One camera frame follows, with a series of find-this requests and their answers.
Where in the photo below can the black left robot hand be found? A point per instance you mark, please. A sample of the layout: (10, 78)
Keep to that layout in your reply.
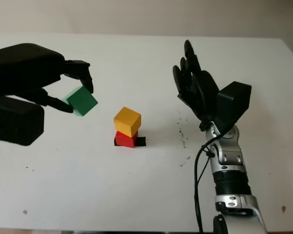
(24, 68)

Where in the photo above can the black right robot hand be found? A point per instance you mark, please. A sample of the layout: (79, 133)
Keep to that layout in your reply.
(205, 92)

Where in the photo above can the green wooden block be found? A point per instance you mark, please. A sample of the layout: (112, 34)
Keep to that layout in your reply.
(84, 101)

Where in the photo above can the yellow wooden block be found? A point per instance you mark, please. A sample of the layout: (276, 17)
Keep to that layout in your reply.
(125, 120)

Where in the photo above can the red wooden block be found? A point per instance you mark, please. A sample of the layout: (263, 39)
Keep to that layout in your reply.
(124, 140)

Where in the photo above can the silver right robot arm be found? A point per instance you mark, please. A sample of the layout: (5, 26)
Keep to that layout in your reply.
(229, 158)

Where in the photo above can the black tape strip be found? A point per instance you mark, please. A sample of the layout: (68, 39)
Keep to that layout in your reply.
(141, 142)

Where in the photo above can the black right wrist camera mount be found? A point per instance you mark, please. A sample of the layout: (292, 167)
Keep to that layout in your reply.
(234, 102)

